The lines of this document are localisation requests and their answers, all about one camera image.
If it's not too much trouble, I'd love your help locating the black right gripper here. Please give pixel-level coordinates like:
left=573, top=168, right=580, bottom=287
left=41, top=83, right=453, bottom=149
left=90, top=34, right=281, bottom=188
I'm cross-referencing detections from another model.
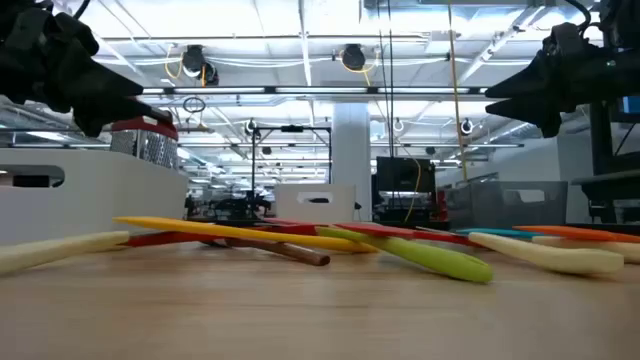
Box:
left=484, top=22, right=640, bottom=139

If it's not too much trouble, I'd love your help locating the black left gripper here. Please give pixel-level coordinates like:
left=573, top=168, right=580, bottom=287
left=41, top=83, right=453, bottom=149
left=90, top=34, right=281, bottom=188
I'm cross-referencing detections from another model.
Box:
left=0, top=9, right=174, bottom=138

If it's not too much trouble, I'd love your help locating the orange silicone spatula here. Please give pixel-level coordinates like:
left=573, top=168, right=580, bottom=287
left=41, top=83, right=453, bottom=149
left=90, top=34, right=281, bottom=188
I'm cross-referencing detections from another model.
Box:
left=513, top=225, right=640, bottom=244

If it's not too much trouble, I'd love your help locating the teal silicone spatula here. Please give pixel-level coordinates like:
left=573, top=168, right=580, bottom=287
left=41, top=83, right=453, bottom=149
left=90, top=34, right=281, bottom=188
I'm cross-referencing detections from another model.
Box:
left=454, top=228, right=544, bottom=239

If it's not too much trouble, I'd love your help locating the red silicone spoon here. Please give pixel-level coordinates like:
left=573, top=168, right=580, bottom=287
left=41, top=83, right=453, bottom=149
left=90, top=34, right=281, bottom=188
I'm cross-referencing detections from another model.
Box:
left=122, top=232, right=229, bottom=248

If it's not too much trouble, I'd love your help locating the yellow silicone spoon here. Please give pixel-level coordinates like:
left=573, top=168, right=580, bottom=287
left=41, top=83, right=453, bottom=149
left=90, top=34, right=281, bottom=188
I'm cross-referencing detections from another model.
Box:
left=113, top=216, right=377, bottom=254

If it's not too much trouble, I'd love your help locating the cream-handled table knife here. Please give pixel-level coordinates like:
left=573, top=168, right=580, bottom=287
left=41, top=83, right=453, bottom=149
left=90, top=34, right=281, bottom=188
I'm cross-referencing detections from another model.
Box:
left=469, top=232, right=625, bottom=275
left=0, top=230, right=130, bottom=276

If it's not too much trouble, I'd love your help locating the cream-handled fork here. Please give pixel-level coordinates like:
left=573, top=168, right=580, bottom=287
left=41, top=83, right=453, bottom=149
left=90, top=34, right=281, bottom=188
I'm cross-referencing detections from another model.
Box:
left=532, top=235, right=640, bottom=265

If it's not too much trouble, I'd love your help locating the green silicone spoon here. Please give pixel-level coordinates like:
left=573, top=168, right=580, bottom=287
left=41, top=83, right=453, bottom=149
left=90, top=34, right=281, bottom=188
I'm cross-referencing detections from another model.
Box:
left=315, top=225, right=494, bottom=284

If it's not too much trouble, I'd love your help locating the red silicone spatula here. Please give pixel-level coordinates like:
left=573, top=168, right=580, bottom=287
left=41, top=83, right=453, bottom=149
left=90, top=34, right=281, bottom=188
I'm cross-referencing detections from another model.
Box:
left=262, top=218, right=484, bottom=247

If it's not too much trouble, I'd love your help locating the metal box grater red trim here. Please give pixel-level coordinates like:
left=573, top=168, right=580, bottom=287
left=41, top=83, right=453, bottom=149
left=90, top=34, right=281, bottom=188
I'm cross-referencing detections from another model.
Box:
left=109, top=117, right=180, bottom=171

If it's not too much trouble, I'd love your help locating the black computer monitor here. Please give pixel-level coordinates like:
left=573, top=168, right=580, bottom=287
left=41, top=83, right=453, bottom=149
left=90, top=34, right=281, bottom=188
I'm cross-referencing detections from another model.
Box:
left=619, top=94, right=640, bottom=124

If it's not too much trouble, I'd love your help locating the grey computer desk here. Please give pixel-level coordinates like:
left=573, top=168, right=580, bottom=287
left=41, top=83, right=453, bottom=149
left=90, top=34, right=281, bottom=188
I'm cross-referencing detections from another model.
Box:
left=571, top=169, right=640, bottom=224

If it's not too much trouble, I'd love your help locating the grey translucent plastic bin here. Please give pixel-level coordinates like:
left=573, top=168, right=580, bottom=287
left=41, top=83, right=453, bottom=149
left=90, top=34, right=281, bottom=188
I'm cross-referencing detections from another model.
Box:
left=444, top=180, right=569, bottom=230

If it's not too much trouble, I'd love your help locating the black equipment cart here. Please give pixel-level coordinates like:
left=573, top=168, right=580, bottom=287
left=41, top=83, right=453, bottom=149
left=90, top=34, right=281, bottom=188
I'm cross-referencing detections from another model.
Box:
left=372, top=156, right=437, bottom=224

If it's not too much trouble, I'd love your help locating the white building column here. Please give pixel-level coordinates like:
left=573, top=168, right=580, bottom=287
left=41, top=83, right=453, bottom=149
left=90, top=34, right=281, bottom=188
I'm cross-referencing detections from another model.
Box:
left=332, top=102, right=373, bottom=221

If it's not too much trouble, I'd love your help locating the brown wooden spoon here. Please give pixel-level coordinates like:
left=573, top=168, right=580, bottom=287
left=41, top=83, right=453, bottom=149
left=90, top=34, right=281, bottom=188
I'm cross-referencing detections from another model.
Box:
left=199, top=237, right=331, bottom=267

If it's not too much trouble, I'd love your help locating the black ceiling cable reel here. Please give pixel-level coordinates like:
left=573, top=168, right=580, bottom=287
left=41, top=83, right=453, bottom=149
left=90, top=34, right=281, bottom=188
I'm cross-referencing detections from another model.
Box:
left=180, top=44, right=220, bottom=87
left=341, top=43, right=368, bottom=72

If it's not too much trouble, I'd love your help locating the white plastic handled bin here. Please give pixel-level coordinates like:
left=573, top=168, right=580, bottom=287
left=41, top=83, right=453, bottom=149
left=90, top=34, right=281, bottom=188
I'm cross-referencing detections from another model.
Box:
left=0, top=148, right=189, bottom=246
left=274, top=183, right=357, bottom=224

